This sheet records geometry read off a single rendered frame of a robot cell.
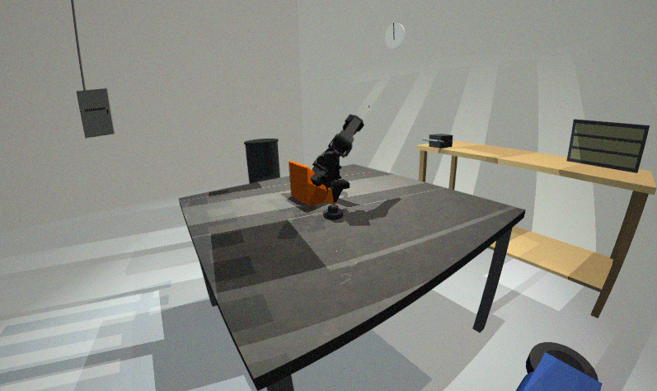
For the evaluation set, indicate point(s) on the orange knob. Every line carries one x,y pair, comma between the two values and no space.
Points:
330,197

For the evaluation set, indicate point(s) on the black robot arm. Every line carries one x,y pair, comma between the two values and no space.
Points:
331,157

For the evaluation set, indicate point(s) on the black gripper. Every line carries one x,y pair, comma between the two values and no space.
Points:
335,184

